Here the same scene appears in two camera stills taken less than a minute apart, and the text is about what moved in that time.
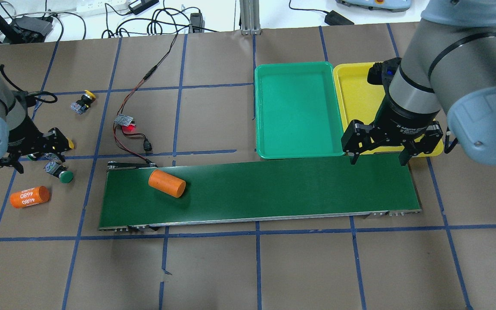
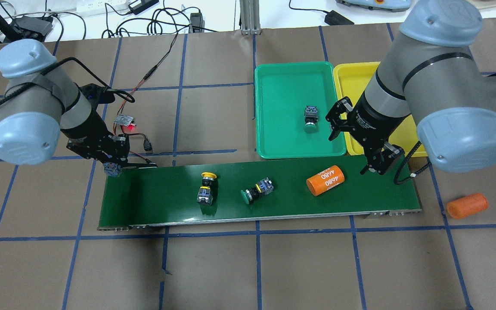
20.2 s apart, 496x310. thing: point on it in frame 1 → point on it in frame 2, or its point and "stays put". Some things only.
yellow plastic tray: [358, 100] stays put
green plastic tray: [297, 113] stays put
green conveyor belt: [136, 195] stays put
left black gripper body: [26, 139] → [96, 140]
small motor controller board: [124, 120] stays put
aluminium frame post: [250, 17] stays put
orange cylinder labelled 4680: [29, 196] → [325, 180]
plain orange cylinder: [167, 182] → [465, 206]
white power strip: [85, 8] stays put
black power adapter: [333, 18] stays put
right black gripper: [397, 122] → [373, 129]
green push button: [60, 172] → [263, 187]
